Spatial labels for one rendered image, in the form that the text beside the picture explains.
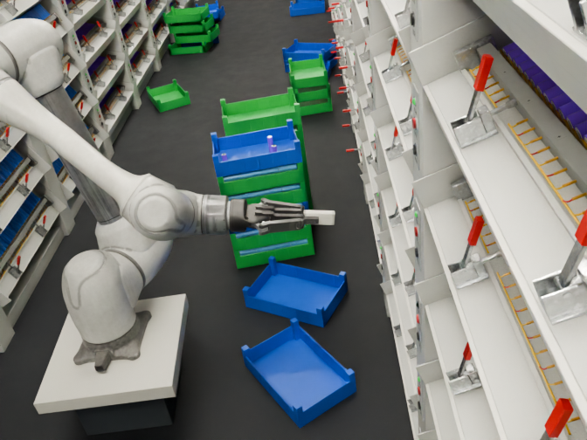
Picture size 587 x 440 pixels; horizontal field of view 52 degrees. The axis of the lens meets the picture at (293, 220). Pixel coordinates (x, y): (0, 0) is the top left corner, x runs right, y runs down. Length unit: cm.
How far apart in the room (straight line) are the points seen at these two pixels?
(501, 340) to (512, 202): 19
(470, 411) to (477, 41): 49
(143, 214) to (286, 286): 109
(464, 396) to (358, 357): 101
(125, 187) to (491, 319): 77
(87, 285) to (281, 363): 65
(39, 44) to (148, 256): 61
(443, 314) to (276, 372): 95
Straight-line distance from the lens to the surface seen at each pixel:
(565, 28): 38
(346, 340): 194
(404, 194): 131
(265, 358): 192
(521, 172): 59
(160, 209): 115
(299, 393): 181
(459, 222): 87
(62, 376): 175
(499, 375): 67
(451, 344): 96
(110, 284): 160
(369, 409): 176
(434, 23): 81
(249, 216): 134
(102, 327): 165
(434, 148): 88
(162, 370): 164
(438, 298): 103
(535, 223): 53
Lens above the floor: 137
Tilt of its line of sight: 33 degrees down
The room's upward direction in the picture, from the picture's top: 9 degrees counter-clockwise
